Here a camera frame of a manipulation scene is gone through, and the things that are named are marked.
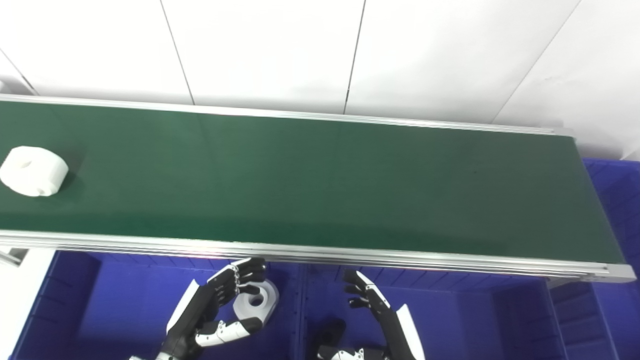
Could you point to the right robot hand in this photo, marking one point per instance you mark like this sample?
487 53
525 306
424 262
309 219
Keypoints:
387 325

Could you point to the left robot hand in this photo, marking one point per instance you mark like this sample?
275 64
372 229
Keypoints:
207 297

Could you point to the white cylindrical part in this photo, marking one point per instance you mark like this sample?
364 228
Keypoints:
32 170

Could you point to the blue plastic bin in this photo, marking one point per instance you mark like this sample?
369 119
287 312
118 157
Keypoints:
115 310
460 325
617 225

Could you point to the green conveyor belt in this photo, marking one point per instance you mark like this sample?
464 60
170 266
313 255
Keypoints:
350 255
320 185

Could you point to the grey conveyor support bracket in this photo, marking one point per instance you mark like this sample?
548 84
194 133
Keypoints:
11 255

